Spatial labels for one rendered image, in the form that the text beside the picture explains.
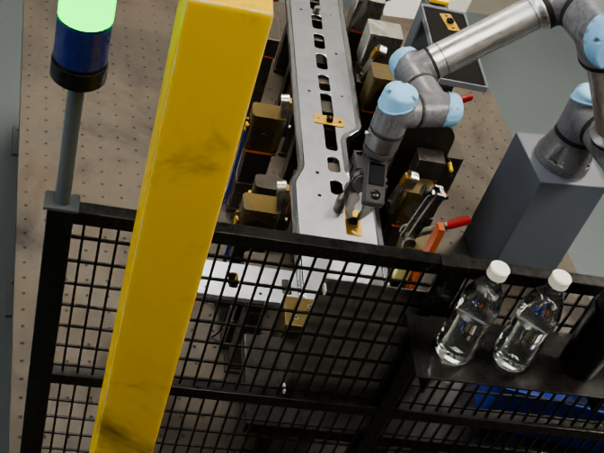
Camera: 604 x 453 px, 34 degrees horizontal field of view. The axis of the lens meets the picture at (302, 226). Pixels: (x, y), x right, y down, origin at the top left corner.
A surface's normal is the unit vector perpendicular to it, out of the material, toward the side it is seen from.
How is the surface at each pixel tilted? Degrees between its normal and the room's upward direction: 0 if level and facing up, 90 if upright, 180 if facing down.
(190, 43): 90
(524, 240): 90
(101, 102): 0
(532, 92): 0
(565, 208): 90
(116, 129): 0
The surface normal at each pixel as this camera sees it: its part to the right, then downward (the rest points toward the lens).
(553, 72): 0.26, -0.70
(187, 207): 0.06, 0.70
